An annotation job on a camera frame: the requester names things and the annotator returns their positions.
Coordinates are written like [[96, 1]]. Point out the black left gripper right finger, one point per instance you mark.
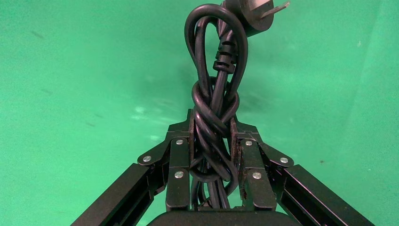
[[257, 190]]

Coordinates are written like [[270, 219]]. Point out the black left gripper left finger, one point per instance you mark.
[[179, 190]]

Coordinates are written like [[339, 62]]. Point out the green table cloth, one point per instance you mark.
[[78, 93]]

